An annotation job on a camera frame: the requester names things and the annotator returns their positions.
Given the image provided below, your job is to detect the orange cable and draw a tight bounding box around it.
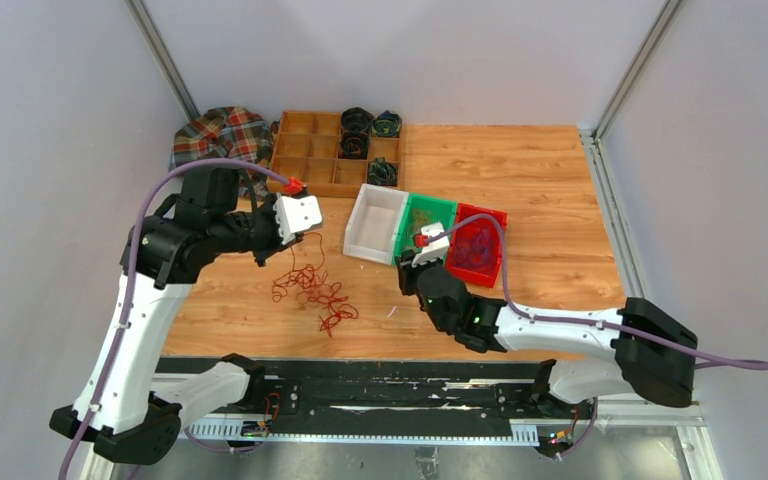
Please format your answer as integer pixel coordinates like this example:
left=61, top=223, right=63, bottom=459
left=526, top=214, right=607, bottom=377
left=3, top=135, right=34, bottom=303
left=410, top=208, right=445, bottom=233

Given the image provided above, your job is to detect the blue purple cable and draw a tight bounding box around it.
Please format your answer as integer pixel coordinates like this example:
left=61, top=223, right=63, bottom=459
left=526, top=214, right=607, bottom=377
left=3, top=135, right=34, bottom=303
left=453, top=221, right=501, bottom=270

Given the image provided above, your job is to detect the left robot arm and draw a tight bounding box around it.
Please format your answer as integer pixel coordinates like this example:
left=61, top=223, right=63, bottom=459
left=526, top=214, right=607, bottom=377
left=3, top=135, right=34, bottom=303
left=50, top=159, right=322, bottom=472

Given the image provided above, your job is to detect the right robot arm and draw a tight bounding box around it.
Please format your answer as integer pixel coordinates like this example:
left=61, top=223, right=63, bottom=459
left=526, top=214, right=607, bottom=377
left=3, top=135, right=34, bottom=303
left=397, top=252, right=698, bottom=417

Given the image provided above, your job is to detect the red plastic bin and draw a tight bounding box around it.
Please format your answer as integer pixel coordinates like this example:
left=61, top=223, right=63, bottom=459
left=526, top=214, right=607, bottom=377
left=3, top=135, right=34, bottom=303
left=445, top=219, right=501, bottom=288

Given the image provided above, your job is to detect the green plastic bin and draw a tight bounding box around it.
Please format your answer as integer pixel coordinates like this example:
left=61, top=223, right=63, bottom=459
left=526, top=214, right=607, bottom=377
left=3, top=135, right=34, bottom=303
left=392, top=193, right=457, bottom=265

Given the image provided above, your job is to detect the white plastic bin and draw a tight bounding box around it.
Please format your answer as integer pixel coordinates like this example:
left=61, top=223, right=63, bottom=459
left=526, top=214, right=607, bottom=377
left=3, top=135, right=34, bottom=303
left=343, top=184, right=409, bottom=265

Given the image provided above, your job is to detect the wooden compartment tray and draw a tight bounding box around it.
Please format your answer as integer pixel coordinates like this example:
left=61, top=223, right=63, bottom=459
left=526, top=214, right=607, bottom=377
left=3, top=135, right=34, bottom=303
left=269, top=110, right=406, bottom=198

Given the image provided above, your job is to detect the plaid cloth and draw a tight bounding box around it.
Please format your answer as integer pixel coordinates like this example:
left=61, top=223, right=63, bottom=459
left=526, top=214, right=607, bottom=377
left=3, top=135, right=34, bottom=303
left=169, top=107, right=279, bottom=170

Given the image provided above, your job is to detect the rolled dark sock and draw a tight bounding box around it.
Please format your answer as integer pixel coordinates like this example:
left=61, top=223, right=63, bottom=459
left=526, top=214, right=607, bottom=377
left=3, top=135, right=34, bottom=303
left=338, top=131, right=370, bottom=160
left=340, top=107, right=375, bottom=133
left=367, top=157, right=399, bottom=187

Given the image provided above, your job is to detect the rolled teal sock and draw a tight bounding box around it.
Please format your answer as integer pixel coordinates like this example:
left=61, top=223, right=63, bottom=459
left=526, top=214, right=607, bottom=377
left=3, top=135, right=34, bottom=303
left=371, top=110, right=402, bottom=138

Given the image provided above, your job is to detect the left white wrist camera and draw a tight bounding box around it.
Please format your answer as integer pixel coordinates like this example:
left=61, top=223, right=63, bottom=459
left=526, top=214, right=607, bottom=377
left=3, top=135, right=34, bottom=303
left=274, top=195, right=324, bottom=245

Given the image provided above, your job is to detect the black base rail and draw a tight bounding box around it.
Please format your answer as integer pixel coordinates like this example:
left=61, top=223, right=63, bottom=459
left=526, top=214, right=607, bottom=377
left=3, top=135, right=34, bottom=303
left=223, top=360, right=593, bottom=438

